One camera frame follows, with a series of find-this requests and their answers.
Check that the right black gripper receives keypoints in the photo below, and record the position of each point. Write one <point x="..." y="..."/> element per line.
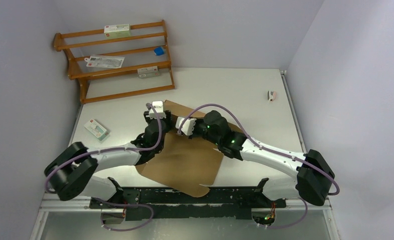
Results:
<point x="198" y="121"/>

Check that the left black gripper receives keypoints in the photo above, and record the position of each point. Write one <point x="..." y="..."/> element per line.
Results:
<point x="168" y="120"/>

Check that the brown cardboard box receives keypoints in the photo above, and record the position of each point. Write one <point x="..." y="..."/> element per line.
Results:
<point x="187" y="165"/>

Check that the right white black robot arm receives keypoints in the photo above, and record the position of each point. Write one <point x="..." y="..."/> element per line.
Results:
<point x="308" y="175"/>

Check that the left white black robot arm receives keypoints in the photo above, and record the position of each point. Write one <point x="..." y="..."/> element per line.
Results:
<point x="72" y="173"/>

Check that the white green box on table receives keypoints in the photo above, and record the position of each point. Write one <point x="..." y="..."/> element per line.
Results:
<point x="97" y="130"/>

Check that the white box lower shelf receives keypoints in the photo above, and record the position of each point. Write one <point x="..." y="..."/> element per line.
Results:
<point x="148" y="72"/>

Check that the white green box top shelf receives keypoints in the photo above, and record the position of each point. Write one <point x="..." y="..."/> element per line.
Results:
<point x="117" y="31"/>

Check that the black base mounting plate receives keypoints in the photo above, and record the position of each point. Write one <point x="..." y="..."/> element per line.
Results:
<point x="168" y="203"/>

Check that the small pink white object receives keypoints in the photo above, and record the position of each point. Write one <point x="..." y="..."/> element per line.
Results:
<point x="271" y="95"/>

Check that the orange wooden shelf rack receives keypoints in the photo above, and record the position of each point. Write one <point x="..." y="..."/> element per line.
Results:
<point x="138" y="53"/>

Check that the small blue object on shelf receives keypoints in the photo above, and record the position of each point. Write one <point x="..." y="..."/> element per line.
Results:
<point x="159" y="51"/>

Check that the clear plastic package on shelf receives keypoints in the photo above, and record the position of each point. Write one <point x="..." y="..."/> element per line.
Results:
<point x="103" y="61"/>

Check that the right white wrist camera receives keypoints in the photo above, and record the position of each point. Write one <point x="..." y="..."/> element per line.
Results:
<point x="185" y="126"/>

